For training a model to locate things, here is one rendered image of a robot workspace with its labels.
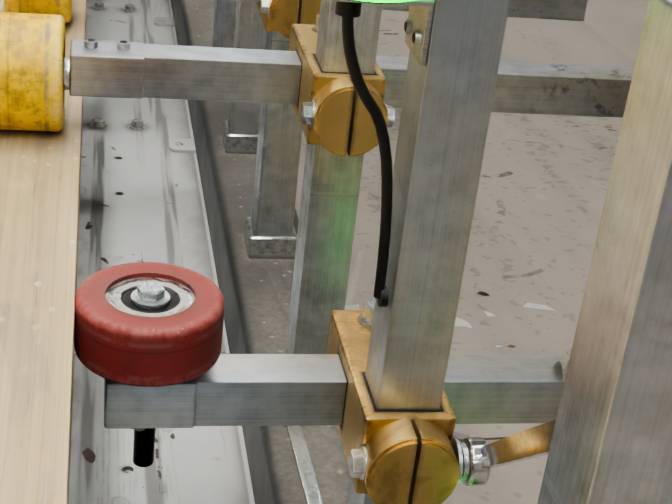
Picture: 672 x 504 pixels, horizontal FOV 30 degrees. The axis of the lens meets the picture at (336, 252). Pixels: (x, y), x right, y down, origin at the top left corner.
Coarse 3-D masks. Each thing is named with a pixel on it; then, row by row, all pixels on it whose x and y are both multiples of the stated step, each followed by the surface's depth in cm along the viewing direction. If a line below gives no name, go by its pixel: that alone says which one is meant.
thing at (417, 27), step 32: (352, 0) 55; (416, 0) 56; (352, 32) 58; (416, 32) 58; (352, 64) 59; (384, 128) 60; (384, 160) 61; (384, 192) 62; (384, 224) 63; (384, 256) 63; (384, 288) 64
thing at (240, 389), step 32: (192, 384) 69; (224, 384) 69; (256, 384) 70; (288, 384) 70; (320, 384) 70; (448, 384) 72; (480, 384) 72; (512, 384) 72; (544, 384) 73; (128, 416) 69; (160, 416) 69; (192, 416) 70; (224, 416) 70; (256, 416) 70; (288, 416) 71; (320, 416) 71; (480, 416) 73; (512, 416) 73; (544, 416) 74
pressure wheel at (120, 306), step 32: (96, 288) 67; (128, 288) 68; (160, 288) 67; (192, 288) 69; (96, 320) 65; (128, 320) 65; (160, 320) 65; (192, 320) 66; (96, 352) 65; (128, 352) 65; (160, 352) 65; (192, 352) 66; (128, 384) 65; (160, 384) 66
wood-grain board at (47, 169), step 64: (0, 0) 114; (64, 128) 88; (0, 192) 78; (64, 192) 79; (0, 256) 71; (64, 256) 72; (0, 320) 65; (64, 320) 65; (0, 384) 60; (64, 384) 60; (0, 448) 55; (64, 448) 56
